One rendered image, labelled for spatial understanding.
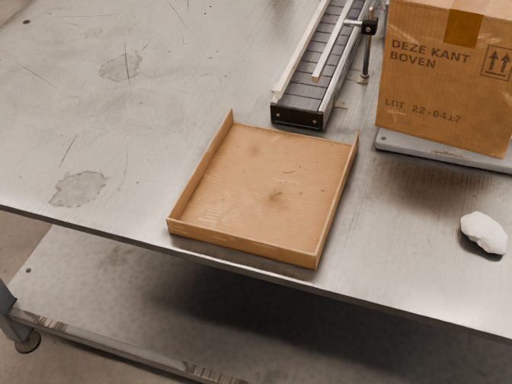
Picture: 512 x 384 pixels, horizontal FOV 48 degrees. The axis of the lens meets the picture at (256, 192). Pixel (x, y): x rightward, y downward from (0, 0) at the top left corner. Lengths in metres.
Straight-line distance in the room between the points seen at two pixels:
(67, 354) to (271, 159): 1.06
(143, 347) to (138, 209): 0.62
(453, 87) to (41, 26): 1.04
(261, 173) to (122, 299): 0.76
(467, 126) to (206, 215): 0.49
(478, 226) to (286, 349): 0.73
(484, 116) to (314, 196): 0.32
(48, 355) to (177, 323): 0.49
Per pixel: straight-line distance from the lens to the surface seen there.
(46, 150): 1.23
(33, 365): 1.94
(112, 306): 1.69
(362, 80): 1.28
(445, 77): 1.03
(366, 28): 1.21
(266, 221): 0.99
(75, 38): 1.54
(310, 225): 0.98
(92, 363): 1.87
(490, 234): 0.99
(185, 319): 1.61
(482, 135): 1.09
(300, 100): 1.14
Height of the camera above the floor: 1.60
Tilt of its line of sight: 48 degrees down
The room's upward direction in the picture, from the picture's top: 5 degrees counter-clockwise
